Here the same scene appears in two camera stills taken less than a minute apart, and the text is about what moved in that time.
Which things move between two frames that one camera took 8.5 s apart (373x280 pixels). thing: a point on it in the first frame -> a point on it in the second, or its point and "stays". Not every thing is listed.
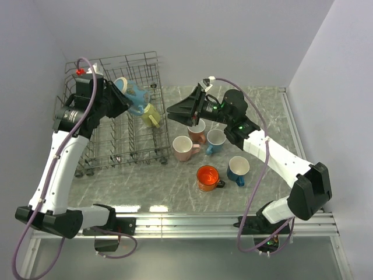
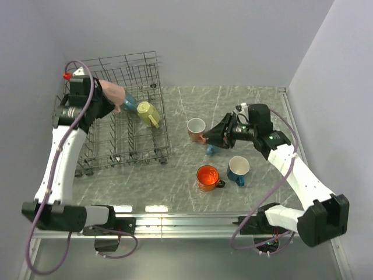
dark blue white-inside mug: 238,166 stays
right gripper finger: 192,104 -> 221,130
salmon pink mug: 197,133 stays
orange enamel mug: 208,178 stays
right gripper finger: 192,119 -> 220,142
